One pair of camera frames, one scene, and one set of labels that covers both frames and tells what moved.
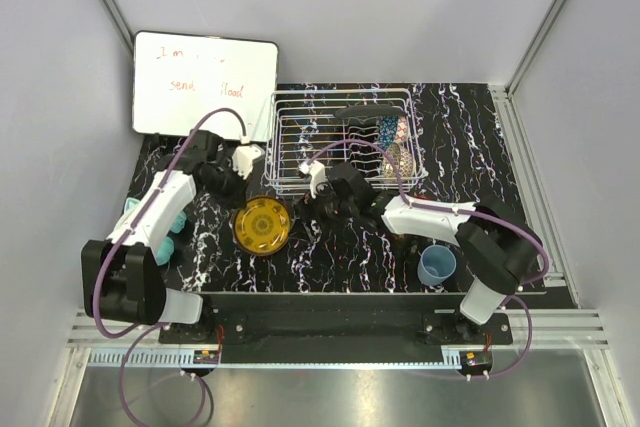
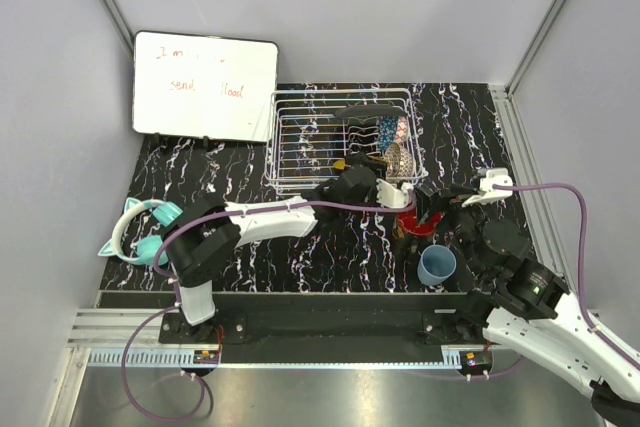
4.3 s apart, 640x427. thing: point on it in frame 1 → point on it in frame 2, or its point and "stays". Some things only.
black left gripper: (239, 195) → (360, 158)
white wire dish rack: (373, 128) stays
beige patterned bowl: (404, 159) stays
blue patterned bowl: (387, 130) stays
